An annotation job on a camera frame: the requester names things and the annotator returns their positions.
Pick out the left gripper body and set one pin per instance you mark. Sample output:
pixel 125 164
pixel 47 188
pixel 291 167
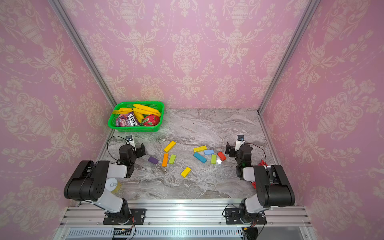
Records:
pixel 139 150

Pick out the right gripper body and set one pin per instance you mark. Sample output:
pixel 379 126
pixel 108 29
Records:
pixel 230 150

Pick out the purple block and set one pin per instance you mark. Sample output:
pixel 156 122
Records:
pixel 153 160

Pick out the orange block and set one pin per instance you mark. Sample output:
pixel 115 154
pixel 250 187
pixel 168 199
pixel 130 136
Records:
pixel 165 160

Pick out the yellow block top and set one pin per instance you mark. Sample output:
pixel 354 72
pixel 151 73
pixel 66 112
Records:
pixel 169 146

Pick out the yellow block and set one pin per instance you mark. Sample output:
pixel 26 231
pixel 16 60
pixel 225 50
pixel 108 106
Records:
pixel 200 149
pixel 185 172
pixel 169 146

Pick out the light green block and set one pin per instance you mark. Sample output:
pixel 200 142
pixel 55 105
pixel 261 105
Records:
pixel 172 159
pixel 213 159

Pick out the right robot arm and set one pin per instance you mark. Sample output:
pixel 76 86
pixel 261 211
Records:
pixel 273 189

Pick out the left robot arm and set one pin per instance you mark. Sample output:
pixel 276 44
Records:
pixel 88 183

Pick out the red block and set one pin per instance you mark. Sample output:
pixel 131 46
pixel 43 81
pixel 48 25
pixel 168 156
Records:
pixel 222 156

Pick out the light blue block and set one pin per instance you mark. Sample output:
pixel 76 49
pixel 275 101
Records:
pixel 209 152

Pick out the red snack bag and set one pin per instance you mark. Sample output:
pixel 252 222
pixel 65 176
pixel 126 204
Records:
pixel 261 178

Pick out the yellow block right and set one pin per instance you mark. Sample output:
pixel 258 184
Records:
pixel 200 149

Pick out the teal block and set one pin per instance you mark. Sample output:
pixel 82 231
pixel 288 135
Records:
pixel 200 157

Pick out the red dragon fruit toy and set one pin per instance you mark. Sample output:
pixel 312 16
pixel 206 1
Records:
pixel 150 121

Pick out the purple snack packet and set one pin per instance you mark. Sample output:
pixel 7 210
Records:
pixel 127 120

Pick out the green plastic basket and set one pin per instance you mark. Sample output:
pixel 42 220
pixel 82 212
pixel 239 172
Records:
pixel 153 104

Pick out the yellow banana bunch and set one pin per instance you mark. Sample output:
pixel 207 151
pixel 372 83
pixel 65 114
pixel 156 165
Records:
pixel 140 111

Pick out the yellow block lower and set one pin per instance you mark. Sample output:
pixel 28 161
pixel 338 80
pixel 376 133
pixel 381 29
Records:
pixel 185 172

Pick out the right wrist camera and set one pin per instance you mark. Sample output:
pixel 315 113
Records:
pixel 239 142

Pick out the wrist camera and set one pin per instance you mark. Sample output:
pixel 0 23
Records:
pixel 239 142
pixel 130 141

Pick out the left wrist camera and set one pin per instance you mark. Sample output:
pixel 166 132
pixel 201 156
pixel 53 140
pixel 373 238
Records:
pixel 130 141

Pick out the aluminium mounting rail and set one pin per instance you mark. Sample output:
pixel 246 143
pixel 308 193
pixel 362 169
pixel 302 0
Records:
pixel 194 213

